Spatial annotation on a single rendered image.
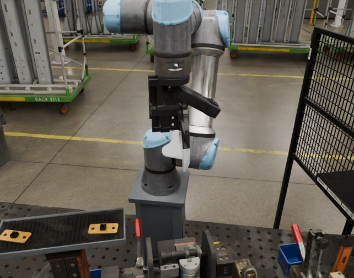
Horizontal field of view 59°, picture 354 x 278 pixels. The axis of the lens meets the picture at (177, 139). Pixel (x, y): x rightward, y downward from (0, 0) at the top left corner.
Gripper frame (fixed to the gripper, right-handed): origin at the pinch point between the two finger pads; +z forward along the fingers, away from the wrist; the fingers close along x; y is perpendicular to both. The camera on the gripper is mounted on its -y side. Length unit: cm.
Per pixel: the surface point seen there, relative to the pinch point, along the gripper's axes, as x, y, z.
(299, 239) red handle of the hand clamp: 3.1, -35.3, 31.4
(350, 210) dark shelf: -15, -68, 41
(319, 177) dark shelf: -37, -68, 41
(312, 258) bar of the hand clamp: 10.2, -35.5, 31.4
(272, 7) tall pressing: -620, -309, 41
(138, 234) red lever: -6.1, 12.0, 30.6
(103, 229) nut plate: -6.5, 21.9, 27.5
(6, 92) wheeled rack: -379, 179, 115
